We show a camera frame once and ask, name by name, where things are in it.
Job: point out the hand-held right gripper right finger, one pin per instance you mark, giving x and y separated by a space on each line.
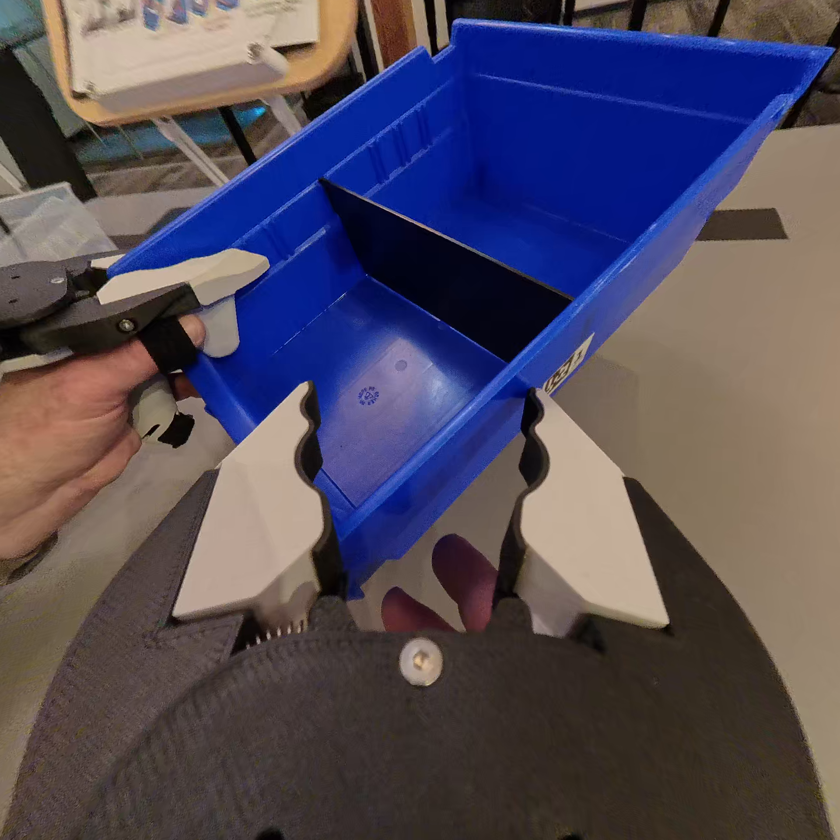
590 525

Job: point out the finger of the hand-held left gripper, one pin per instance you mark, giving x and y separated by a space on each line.
108 262
216 272

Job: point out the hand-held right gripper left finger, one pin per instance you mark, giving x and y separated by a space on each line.
256 525

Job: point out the clear acrylic box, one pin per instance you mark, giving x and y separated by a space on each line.
39 216

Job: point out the blue plastic bin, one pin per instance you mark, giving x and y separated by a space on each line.
590 164

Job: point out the person's right hand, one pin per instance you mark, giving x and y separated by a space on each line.
469 577

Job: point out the person's left hand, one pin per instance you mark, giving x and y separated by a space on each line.
52 446

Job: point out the printed instruction sheet pad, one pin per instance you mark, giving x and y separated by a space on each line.
164 59

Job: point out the wooden post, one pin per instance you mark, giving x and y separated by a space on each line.
394 26

